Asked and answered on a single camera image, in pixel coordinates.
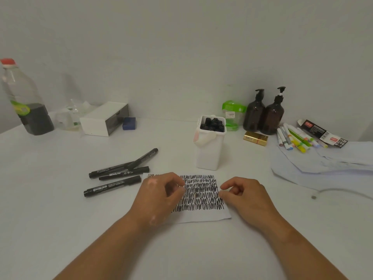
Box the person's right forearm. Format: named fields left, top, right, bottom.
left=263, top=218, right=349, bottom=280

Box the person's right hand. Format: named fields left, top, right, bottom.
left=218, top=177, right=289, bottom=234

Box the small gold box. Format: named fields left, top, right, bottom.
left=243, top=131, right=269, bottom=147

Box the small blue box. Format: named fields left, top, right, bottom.
left=122, top=117, right=137, bottom=131

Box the pile of loose white sheets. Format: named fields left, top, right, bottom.
left=270, top=141, right=373, bottom=193

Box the brown pump bottle white neck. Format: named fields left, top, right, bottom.
left=260, top=86, right=286, bottom=136

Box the black and red cardboard box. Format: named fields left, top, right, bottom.
left=297, top=119, right=349, bottom=149

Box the person's left hand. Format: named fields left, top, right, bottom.
left=127, top=171, right=186, bottom=228

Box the white box with grey front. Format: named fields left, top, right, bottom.
left=79, top=101, right=130, bottom=137

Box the white cable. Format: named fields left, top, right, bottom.
left=311, top=188, right=373, bottom=201

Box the clear bottle with dark liquid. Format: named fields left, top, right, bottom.
left=0, top=58, right=55, bottom=136

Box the person's left forearm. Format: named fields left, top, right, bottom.
left=54, top=212, right=146, bottom=280

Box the white paper with black scribbles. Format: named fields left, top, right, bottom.
left=143, top=173, right=232, bottom=224

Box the bundle of black markers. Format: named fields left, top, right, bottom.
left=200, top=117, right=226, bottom=133

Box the bunch of pastel highlighter pens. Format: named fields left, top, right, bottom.
left=276, top=122, right=329, bottom=154

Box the clear jar with green lid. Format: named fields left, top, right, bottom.
left=222, top=100, right=248, bottom=131

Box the white plastic container with handle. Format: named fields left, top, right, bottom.
left=192, top=114, right=227, bottom=171

